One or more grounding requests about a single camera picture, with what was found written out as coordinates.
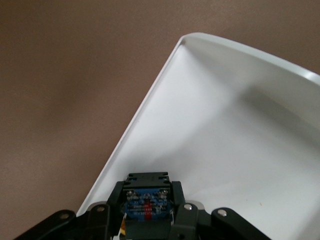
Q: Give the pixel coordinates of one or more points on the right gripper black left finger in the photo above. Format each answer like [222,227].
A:
[100,225]

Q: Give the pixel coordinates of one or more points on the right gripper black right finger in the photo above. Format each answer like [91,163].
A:
[190,225]

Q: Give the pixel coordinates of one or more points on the white plastic drawer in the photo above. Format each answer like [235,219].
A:
[225,125]

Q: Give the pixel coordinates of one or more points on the brown paper table cover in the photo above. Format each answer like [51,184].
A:
[50,75]

